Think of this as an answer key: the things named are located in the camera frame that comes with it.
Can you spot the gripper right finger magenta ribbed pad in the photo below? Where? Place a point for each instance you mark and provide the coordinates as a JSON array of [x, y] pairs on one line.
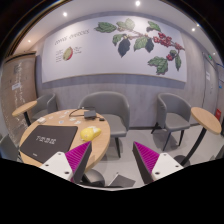
[[152, 165]]

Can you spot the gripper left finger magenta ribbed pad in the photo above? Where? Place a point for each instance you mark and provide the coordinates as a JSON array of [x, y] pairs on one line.
[[70, 165]]

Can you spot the yellow computer mouse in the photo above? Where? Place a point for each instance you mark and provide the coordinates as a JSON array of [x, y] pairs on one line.
[[89, 133]]

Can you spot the black mouse pad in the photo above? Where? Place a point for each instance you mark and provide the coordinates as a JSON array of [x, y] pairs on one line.
[[44, 141]]

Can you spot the round wooden table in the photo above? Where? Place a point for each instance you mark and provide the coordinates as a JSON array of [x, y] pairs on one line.
[[75, 117]]

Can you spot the black power adapter box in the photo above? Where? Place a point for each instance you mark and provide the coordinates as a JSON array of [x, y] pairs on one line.
[[89, 114]]

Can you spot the white card on table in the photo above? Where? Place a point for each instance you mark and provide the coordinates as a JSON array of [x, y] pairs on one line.
[[41, 120]]

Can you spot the grey armchair right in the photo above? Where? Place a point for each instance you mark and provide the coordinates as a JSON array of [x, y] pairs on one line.
[[173, 114]]

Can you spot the grey armchair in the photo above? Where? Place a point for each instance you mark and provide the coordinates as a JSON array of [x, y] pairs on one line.
[[173, 114], [114, 107], [46, 104]]

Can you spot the grey chair at left edge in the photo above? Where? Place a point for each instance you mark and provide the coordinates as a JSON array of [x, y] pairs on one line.
[[7, 149]]

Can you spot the grey armchair left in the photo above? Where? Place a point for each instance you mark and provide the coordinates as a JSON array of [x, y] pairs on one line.
[[46, 104]]

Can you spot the grey armchair centre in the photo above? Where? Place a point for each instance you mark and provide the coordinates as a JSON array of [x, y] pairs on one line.
[[114, 107]]

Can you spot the small round side table right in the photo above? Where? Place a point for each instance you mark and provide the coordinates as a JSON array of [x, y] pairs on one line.
[[208, 122]]

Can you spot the small round side table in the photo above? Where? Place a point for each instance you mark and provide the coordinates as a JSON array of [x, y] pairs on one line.
[[23, 109], [208, 122]]

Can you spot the small round side table left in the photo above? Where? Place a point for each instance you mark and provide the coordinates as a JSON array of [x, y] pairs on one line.
[[23, 109]]

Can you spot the coffee plant wall poster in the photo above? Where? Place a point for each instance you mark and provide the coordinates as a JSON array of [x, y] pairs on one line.
[[115, 45]]

